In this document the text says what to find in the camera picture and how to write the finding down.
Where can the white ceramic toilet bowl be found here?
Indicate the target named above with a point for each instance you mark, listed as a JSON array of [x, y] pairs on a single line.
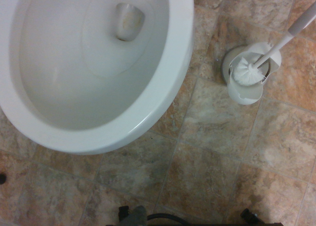
[[74, 87]]

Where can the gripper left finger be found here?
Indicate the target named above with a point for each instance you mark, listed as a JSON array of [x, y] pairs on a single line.
[[134, 213]]

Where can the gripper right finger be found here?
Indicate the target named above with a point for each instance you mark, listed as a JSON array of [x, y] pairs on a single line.
[[249, 214]]

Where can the white toilet brush grey grip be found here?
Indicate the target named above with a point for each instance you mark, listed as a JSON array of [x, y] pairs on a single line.
[[247, 72]]

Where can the white toilet brush holder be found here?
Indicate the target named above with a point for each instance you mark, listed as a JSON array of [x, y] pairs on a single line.
[[244, 95]]

